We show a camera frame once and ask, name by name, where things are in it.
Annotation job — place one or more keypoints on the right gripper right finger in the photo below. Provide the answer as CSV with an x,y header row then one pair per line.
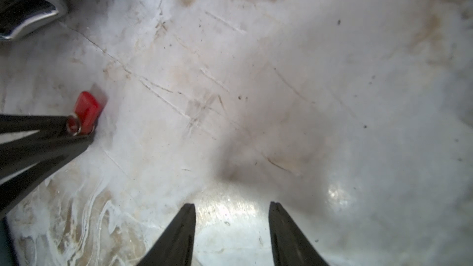
x,y
290,247

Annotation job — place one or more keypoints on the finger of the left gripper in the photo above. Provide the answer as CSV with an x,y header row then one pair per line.
x,y
21,123
27,162

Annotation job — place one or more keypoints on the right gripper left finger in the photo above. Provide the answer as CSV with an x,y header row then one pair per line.
x,y
175,245

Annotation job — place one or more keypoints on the red swivel usb drive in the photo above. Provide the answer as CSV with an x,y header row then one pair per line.
x,y
82,120

